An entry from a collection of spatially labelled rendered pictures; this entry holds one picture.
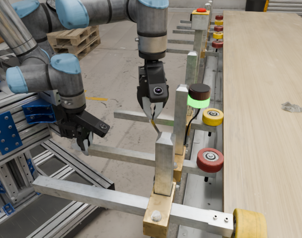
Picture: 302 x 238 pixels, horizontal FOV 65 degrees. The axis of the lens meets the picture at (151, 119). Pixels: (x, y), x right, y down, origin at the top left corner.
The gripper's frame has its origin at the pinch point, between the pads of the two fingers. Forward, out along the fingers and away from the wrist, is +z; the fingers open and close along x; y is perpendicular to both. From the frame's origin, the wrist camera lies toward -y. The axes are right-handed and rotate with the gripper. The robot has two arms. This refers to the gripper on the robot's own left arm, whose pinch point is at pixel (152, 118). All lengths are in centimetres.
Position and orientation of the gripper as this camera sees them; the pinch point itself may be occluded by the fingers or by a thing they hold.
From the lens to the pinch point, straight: 71.5
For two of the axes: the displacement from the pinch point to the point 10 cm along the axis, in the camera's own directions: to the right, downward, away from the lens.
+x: -9.9, 0.6, -0.9
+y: -1.0, -5.6, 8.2
